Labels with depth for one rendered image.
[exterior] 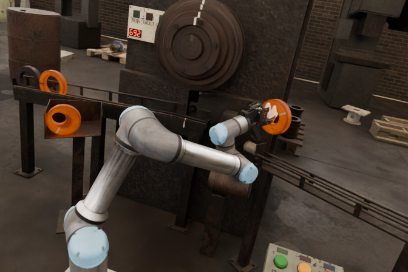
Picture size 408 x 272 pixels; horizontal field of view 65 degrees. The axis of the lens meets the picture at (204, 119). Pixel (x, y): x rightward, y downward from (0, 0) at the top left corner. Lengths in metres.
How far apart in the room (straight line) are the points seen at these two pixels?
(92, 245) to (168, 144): 0.39
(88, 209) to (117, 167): 0.18
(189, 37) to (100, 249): 0.99
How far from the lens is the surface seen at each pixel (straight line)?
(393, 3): 5.79
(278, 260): 1.13
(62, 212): 2.17
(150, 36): 1.90
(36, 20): 4.23
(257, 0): 1.74
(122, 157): 1.09
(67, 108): 1.68
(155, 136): 0.96
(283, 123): 1.41
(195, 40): 1.56
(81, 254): 1.10
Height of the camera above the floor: 1.33
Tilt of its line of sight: 20 degrees down
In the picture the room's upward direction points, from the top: 10 degrees clockwise
